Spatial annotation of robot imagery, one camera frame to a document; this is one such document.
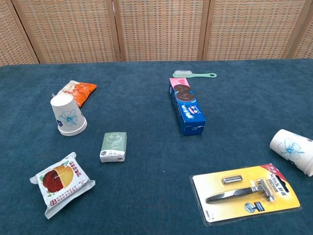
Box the white floral paper cup stack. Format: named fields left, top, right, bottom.
left=269, top=129, right=313, bottom=177
left=50, top=93, right=88, bottom=137

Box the blue cookie box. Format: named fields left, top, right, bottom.
left=168, top=77, right=206, bottom=137

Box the green tissue pack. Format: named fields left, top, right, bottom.
left=99, top=132, right=128, bottom=163

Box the green plastic brush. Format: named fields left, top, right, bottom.
left=172, top=70, right=218, bottom=79

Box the orange snack packet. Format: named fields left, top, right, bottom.
left=52, top=80, right=98, bottom=108

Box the blue table cloth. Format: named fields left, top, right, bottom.
left=0, top=58, right=313, bottom=235

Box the woven wooden screen panel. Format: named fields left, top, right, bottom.
left=202, top=0, right=312, bottom=61
left=0, top=0, right=40, bottom=66
left=112, top=0, right=210, bottom=62
left=11, top=0, right=122, bottom=64
left=283, top=0, right=313, bottom=60

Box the yellow razor blister pack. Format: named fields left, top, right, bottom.
left=190, top=163, right=302, bottom=220

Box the white pastry packet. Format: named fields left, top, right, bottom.
left=29, top=151, right=96, bottom=220

